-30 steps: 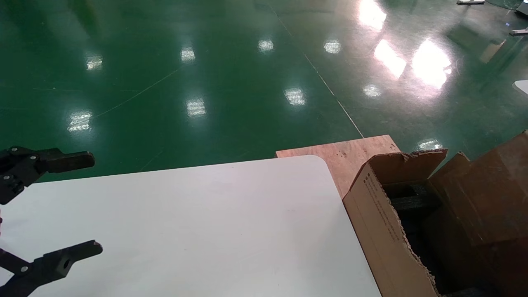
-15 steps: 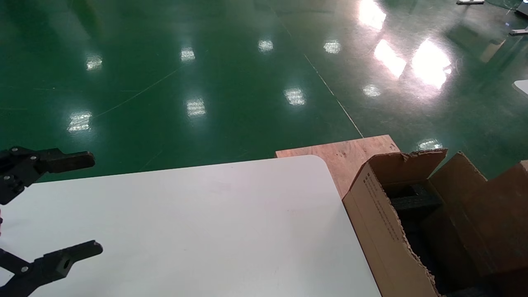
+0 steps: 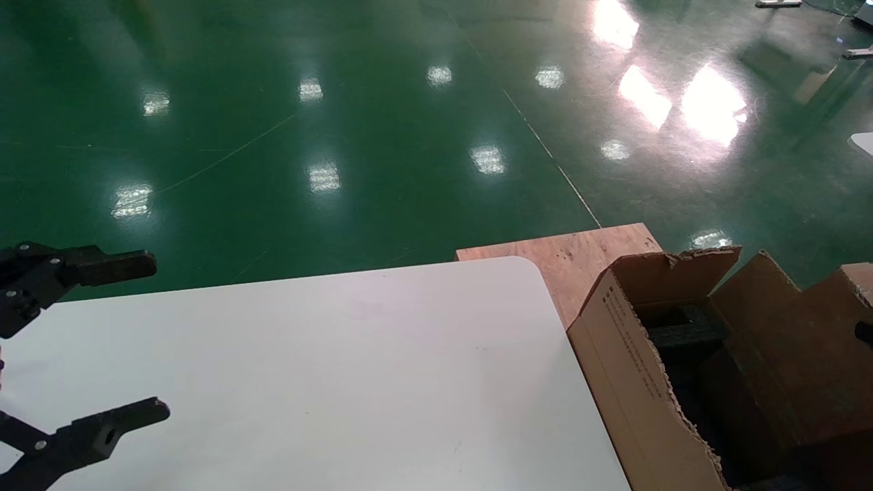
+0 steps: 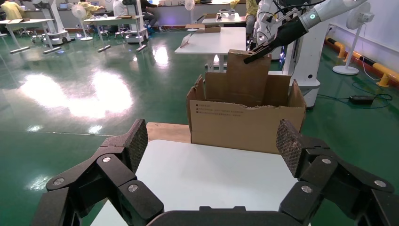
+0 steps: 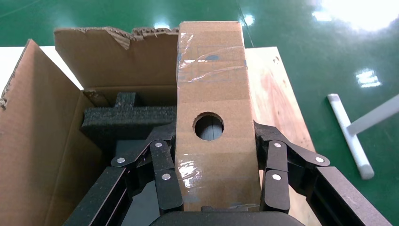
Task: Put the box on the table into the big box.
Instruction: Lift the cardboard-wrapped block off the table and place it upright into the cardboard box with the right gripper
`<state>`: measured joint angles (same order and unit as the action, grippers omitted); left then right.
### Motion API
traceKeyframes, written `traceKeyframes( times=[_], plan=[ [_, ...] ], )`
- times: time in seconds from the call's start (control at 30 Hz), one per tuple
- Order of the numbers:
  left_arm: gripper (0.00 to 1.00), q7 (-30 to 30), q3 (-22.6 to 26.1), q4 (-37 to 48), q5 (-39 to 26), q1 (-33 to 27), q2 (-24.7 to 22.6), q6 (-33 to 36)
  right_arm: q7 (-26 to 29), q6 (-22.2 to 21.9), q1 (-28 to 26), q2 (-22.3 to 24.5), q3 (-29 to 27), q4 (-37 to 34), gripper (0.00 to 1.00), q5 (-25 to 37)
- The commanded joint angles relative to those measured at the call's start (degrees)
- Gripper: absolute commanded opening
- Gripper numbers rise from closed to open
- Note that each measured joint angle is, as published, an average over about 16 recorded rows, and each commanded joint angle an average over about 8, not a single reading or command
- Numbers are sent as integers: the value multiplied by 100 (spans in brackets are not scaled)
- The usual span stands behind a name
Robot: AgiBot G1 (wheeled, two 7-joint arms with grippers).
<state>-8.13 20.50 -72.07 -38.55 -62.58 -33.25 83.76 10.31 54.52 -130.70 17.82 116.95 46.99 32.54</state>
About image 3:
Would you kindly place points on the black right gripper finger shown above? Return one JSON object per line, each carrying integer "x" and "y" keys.
{"x": 866, "y": 332}

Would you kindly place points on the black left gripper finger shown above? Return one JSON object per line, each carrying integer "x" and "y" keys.
{"x": 89, "y": 440}
{"x": 102, "y": 267}

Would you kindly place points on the big cardboard box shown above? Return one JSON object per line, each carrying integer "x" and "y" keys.
{"x": 627, "y": 382}

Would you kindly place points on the black foam block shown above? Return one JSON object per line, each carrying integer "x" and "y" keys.
{"x": 689, "y": 331}

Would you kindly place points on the white rounded floor object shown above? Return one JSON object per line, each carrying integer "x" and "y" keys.
{"x": 863, "y": 144}

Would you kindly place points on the grey floor stand leg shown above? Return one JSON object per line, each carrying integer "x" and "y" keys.
{"x": 859, "y": 52}

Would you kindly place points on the plywood board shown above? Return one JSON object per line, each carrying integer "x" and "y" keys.
{"x": 586, "y": 259}

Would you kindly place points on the grey floor equipment corner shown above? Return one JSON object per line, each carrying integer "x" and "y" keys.
{"x": 865, "y": 12}

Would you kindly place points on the grey flat floor base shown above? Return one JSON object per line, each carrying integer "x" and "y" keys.
{"x": 777, "y": 3}

